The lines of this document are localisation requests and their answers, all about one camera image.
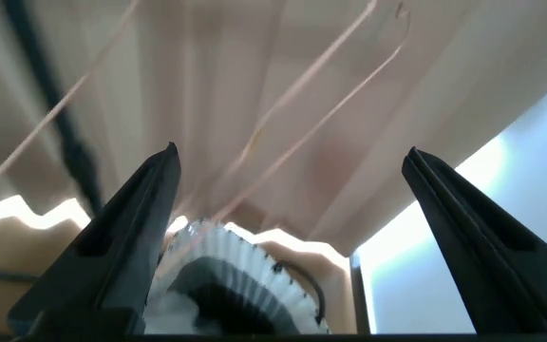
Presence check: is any beige curtain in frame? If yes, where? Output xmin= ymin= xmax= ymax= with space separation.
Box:
xmin=0 ymin=0 xmax=547 ymax=257

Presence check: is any white laundry basket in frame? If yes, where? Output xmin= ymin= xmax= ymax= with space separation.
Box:
xmin=142 ymin=218 xmax=331 ymax=336

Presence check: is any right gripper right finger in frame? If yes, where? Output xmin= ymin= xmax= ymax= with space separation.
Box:
xmin=401 ymin=145 xmax=547 ymax=333

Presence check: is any pink clothes hanger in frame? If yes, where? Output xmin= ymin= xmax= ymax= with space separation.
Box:
xmin=0 ymin=0 xmax=141 ymax=206
xmin=173 ymin=0 xmax=412 ymax=267

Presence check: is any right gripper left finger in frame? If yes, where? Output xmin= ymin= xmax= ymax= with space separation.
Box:
xmin=7 ymin=141 xmax=182 ymax=336

